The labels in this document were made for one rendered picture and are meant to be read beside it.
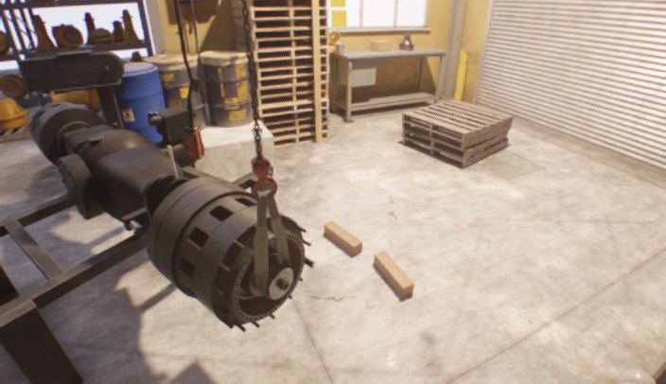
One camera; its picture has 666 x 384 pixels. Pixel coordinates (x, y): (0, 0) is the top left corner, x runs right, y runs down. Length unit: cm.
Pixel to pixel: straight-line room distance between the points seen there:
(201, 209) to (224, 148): 251
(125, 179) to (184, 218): 66
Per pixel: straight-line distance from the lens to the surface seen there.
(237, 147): 402
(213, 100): 450
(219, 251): 136
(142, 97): 392
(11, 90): 985
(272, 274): 142
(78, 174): 245
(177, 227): 154
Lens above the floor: 189
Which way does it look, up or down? 28 degrees down
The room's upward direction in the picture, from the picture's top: straight up
